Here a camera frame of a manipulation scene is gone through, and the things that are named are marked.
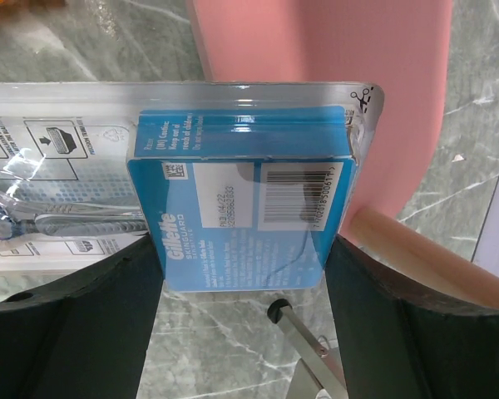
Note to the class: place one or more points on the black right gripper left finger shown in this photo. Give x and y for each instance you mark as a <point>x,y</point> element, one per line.
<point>84,335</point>

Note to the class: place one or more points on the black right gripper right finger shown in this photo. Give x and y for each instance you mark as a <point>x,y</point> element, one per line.
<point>400,339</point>

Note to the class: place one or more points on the blue boxed razor pack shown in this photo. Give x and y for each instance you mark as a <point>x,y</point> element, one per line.
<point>241,187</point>

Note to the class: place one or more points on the metal dish rack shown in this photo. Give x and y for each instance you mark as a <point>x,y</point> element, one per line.
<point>319,369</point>

